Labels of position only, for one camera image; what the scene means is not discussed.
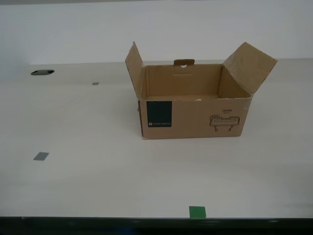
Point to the cardboard box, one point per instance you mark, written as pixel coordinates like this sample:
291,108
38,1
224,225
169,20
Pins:
195,120

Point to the green tape square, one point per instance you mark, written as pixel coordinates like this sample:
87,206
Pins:
197,212

